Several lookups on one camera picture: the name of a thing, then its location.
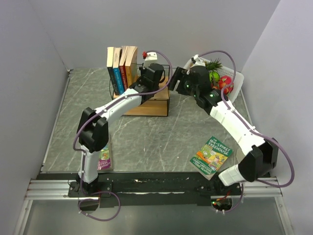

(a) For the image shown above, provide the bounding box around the wooden two-tier metal shelf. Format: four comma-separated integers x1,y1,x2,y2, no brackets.
110,63,170,117

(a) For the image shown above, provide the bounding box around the green apple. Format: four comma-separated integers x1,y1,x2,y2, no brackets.
209,71,220,82

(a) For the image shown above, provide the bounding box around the red 13-storey treehouse book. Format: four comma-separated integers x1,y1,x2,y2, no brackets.
119,46,129,90

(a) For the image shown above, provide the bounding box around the white plastic fruit basket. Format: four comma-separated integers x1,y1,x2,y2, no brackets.
183,58,244,102

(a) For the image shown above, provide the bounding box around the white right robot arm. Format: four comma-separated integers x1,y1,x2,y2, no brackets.
168,66,278,195

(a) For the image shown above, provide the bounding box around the green 104-storey treehouse book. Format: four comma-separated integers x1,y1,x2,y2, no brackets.
190,136,233,180

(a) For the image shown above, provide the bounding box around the pink dragon fruit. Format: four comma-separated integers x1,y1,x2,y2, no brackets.
218,75,234,94

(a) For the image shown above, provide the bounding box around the orange 39-storey treehouse book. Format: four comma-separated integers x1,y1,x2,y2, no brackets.
125,46,137,87

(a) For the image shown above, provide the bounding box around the blue comic cover book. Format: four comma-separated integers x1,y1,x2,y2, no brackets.
112,47,125,95

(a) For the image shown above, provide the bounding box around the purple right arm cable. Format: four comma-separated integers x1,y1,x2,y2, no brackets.
198,50,295,213

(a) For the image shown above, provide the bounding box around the purple 117-storey treehouse book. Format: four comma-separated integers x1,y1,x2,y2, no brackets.
97,144,113,172

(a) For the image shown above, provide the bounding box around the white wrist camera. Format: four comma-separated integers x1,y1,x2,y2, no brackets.
142,51,157,69
190,54,205,67

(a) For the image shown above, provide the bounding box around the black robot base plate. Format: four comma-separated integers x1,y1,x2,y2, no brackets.
68,172,243,208

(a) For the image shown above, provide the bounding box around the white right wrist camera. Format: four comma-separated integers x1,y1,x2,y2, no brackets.
190,54,205,67

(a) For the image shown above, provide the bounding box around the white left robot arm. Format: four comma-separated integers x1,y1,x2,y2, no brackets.
73,63,164,197

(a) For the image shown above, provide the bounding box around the dark grey cover book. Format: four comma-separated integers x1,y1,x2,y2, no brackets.
106,47,120,95

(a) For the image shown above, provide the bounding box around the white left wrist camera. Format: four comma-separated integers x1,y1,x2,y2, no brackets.
142,51,157,69

